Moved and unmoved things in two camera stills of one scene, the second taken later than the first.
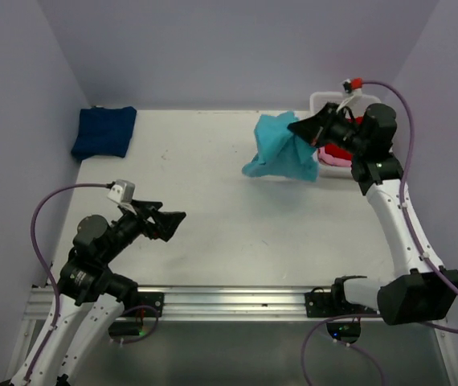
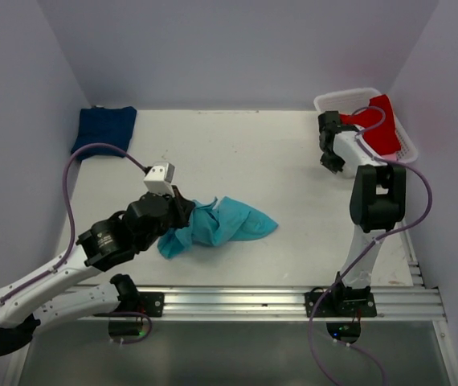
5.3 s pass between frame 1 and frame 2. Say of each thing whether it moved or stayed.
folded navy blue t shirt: stayed
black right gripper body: moved
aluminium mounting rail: stayed
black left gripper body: moved
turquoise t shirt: moved
